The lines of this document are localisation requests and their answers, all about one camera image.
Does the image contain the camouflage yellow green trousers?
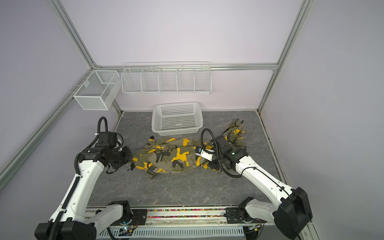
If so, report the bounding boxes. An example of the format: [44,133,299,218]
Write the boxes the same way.
[133,119,248,178]

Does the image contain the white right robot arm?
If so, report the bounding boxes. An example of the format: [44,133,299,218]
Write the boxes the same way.
[196,135,313,240]

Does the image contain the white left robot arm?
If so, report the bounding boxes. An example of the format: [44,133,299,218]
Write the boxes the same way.
[35,117,133,240]

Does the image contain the small white mesh box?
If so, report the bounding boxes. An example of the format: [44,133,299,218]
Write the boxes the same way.
[74,70,122,111]

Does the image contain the white perforated plastic basket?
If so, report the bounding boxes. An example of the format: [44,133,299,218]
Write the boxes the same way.
[152,102,204,137]

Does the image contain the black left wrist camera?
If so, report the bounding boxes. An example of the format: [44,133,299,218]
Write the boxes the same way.
[96,132,118,148]

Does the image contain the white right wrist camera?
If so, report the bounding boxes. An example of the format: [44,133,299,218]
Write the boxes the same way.
[195,147,216,162]

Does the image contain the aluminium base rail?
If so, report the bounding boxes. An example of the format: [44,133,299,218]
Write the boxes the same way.
[58,205,313,229]

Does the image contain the long white wire shelf basket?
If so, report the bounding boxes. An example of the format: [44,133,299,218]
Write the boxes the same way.
[121,62,212,95]

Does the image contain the white ventilated cable duct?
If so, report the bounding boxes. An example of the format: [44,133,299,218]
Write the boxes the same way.
[111,226,245,240]

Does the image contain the aluminium corner frame post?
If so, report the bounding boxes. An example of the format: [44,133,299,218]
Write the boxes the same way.
[258,0,315,113]

